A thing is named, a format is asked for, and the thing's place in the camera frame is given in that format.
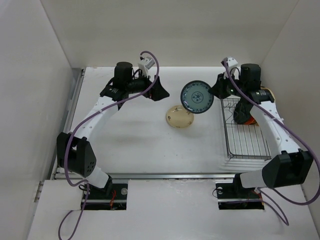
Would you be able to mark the cream floral plate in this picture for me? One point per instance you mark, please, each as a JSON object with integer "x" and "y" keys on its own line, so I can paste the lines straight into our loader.
{"x": 178, "y": 117}

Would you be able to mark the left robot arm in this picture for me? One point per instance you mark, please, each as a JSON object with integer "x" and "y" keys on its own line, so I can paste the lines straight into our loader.
{"x": 74, "y": 151}

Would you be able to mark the beige cartoon plate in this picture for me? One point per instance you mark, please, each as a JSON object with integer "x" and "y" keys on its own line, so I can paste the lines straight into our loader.
{"x": 267, "y": 89}

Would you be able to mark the grey wire dish rack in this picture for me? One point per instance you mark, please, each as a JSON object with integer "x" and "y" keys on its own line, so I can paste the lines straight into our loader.
{"x": 242, "y": 141}

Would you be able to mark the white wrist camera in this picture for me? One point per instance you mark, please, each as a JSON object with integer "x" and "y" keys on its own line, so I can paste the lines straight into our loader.
{"x": 231, "y": 63}
{"x": 145, "y": 64}

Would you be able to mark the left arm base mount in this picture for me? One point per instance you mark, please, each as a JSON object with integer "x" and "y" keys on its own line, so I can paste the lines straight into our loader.
{"x": 99, "y": 200}

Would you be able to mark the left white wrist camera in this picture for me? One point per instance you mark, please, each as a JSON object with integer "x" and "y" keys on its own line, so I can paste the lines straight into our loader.
{"x": 145, "y": 64}

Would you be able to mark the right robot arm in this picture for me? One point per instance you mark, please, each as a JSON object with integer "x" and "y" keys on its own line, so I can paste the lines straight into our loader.
{"x": 289, "y": 164}

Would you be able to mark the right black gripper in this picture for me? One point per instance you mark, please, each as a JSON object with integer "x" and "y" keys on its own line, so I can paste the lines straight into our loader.
{"x": 218, "y": 88}

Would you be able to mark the black plate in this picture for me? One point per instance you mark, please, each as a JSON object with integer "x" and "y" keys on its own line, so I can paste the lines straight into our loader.
{"x": 241, "y": 113}

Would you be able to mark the blue patterned plate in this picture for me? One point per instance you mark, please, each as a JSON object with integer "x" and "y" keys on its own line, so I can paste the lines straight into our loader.
{"x": 195, "y": 97}

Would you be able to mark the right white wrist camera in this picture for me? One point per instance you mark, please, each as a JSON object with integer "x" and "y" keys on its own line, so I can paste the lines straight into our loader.
{"x": 231, "y": 63}

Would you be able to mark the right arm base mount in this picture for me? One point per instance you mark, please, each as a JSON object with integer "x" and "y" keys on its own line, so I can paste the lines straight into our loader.
{"x": 231, "y": 199}

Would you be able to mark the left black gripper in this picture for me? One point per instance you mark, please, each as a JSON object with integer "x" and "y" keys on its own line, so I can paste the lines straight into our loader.
{"x": 157, "y": 92}

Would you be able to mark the orange plate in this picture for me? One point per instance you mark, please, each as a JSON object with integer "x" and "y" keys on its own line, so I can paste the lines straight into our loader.
{"x": 250, "y": 121}

